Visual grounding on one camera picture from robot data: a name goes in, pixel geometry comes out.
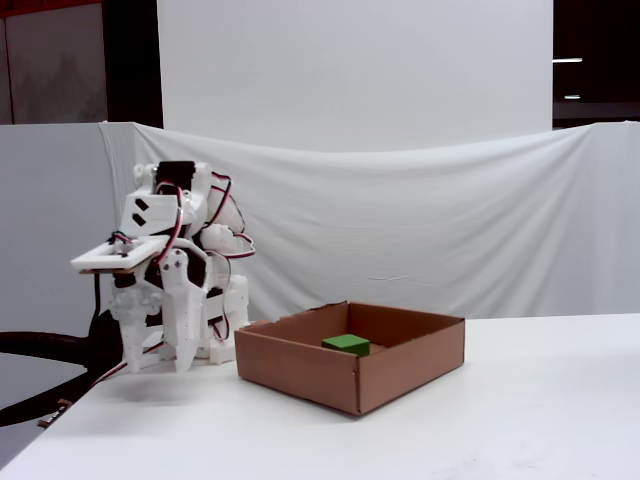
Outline white draped cloth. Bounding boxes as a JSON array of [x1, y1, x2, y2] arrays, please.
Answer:
[[97, 121, 640, 324]]

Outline white backdrop panel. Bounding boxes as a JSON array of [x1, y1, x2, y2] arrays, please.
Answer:
[[156, 0, 555, 152]]

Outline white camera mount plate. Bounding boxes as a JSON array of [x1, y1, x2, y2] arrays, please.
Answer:
[[69, 235, 172, 276]]

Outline black curved tube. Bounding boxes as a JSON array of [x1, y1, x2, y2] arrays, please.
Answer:
[[0, 309, 129, 427]]

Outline brown background door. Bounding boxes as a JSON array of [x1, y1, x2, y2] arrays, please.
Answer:
[[0, 0, 109, 126]]

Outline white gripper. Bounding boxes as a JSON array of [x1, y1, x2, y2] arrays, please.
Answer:
[[109, 239, 209, 374]]

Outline green cube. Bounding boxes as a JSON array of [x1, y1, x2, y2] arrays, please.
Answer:
[[321, 333, 372, 359]]

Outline small brown table clamp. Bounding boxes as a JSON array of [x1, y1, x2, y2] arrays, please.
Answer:
[[38, 399, 69, 429]]

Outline red black servo cable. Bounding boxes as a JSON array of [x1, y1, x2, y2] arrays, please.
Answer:
[[154, 172, 257, 261]]

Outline black camera cable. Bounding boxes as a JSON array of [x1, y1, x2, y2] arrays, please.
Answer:
[[88, 272, 104, 341]]

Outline grey partition panel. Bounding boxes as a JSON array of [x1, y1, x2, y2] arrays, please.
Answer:
[[0, 123, 139, 337]]

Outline red white base cable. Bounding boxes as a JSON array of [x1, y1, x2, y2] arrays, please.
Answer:
[[88, 342, 166, 390]]

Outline brown cardboard box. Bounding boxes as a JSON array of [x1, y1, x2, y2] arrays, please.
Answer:
[[233, 300, 467, 416]]

